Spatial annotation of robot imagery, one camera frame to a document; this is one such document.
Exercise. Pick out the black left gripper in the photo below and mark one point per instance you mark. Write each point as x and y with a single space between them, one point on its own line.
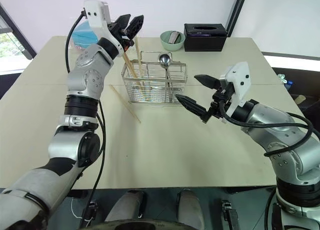
119 32

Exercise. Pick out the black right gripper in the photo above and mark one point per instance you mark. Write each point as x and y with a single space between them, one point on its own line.
220 100

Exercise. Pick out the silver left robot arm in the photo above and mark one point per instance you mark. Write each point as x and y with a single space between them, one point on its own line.
85 75

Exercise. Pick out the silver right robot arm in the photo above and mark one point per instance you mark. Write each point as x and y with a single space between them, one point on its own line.
297 155

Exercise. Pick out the metal spoon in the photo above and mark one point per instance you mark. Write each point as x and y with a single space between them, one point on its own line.
164 60

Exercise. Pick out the wooden chopstick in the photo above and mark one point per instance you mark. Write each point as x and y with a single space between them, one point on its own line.
138 52
130 66
126 105

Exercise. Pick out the light green bowl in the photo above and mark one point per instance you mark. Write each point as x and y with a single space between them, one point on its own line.
165 43

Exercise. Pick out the grey packet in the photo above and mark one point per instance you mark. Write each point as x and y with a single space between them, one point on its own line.
174 37

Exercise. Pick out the light blue plastic bag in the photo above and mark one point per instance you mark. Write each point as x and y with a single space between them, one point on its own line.
82 37

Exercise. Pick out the black tissue box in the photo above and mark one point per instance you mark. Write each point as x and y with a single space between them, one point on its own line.
205 41

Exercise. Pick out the white green small object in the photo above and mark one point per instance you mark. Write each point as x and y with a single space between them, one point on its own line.
281 77

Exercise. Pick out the blue capped bottle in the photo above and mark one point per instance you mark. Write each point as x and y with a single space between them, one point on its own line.
289 84

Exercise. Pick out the small wooden object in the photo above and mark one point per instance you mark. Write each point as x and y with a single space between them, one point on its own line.
300 98

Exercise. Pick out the dark side table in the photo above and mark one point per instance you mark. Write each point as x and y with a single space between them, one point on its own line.
307 107

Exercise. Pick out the grey right robot leg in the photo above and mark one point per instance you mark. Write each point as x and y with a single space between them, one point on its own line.
190 207

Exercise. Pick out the grey robot leg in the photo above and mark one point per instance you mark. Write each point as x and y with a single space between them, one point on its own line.
126 206
190 207

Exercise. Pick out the grey left robot leg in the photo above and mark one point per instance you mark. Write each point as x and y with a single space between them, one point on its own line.
126 206

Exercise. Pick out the dark rounded robot waist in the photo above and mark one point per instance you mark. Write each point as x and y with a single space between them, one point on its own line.
140 226

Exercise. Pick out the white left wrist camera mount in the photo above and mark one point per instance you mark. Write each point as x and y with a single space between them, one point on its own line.
94 13

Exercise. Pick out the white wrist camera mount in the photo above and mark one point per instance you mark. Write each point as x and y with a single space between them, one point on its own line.
94 13
238 81

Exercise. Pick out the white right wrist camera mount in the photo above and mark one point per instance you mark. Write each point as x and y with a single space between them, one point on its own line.
238 81

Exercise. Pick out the black wall pillar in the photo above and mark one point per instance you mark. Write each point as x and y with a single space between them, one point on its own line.
236 12

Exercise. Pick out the black window frame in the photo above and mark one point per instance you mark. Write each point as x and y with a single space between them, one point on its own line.
20 35

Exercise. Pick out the black metal bracket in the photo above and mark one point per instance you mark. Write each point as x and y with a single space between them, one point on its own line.
230 215
91 208

